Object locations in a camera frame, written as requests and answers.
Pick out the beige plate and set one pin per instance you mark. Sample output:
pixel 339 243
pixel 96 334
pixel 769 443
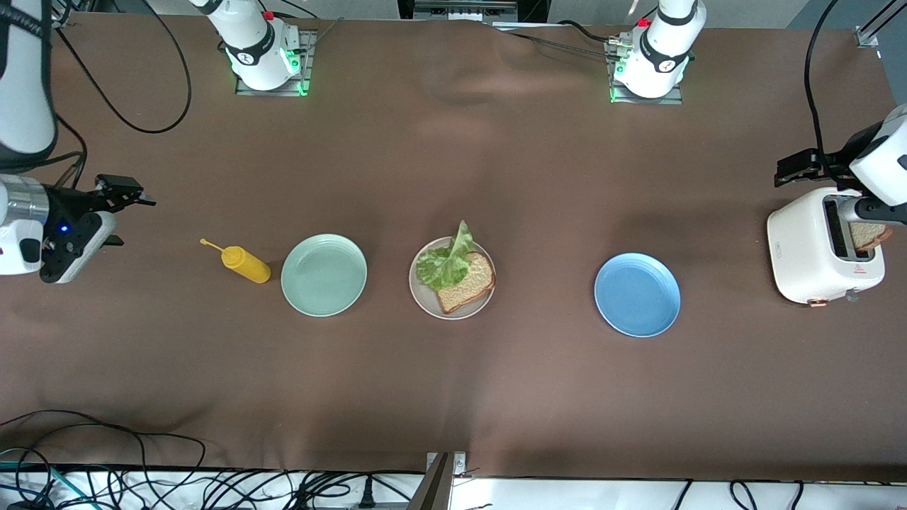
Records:
pixel 425 297

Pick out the brown tablecloth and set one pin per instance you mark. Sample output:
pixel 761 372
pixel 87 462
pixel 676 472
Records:
pixel 453 389

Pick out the green plate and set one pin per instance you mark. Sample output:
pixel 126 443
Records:
pixel 324 275

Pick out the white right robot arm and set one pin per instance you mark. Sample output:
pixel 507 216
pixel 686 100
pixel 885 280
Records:
pixel 25 78

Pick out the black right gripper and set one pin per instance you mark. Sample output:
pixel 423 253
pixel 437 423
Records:
pixel 69 205

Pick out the black box device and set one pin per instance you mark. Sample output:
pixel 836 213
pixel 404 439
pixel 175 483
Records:
pixel 425 8

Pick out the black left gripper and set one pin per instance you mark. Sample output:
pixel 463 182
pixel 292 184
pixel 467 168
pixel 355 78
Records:
pixel 833 165

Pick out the aluminium frame rail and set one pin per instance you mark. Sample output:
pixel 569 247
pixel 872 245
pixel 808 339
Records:
pixel 62 15
pixel 868 35

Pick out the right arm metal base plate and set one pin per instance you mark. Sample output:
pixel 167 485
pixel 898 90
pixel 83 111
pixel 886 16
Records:
pixel 269 92

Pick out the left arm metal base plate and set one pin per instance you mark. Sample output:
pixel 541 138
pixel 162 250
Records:
pixel 645 100

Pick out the white toaster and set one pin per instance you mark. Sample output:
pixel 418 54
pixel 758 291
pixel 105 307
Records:
pixel 801 255

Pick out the green lettuce leaf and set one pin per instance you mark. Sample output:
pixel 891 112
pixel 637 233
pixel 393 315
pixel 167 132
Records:
pixel 443 265

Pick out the brown bread slice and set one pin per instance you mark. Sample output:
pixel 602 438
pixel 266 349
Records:
pixel 471 283
pixel 870 235

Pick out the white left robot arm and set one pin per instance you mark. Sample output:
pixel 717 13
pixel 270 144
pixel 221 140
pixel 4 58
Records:
pixel 662 49

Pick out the blue plate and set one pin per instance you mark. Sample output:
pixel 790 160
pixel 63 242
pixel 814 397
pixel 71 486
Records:
pixel 638 295

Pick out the yellow squeeze bottle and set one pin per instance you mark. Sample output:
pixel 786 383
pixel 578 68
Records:
pixel 244 263

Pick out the black power plug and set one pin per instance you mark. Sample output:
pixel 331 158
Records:
pixel 366 494

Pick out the aluminium frame post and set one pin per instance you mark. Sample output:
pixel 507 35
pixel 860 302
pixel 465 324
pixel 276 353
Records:
pixel 436 489

